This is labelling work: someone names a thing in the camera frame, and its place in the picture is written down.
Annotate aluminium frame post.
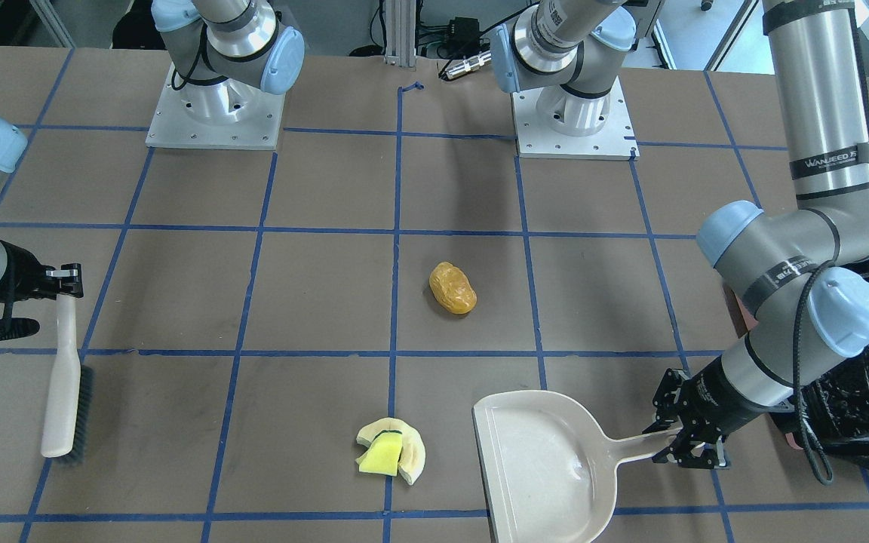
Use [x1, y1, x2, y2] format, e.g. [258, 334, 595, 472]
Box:
[382, 0, 418, 71]

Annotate silver robot arm holding dustpan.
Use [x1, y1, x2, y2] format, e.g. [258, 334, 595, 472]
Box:
[639, 1, 869, 470]

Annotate beige plastic dustpan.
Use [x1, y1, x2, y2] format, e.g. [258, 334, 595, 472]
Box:
[472, 391, 678, 542]

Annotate beige hand brush black bristles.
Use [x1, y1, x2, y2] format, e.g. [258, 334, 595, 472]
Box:
[39, 295, 94, 466]

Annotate black gripper with brush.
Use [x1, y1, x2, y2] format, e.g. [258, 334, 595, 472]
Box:
[0, 241, 84, 341]

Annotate dustpan arm base plate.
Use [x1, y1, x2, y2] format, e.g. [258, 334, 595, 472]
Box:
[511, 79, 640, 161]

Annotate black gripper with dustpan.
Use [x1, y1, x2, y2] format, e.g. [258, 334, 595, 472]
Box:
[643, 355, 782, 470]

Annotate brush arm base plate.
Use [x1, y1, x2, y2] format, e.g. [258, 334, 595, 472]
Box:
[145, 65, 285, 152]

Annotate yellow-brown potato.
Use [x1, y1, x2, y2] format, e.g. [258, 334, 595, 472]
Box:
[428, 262, 478, 315]

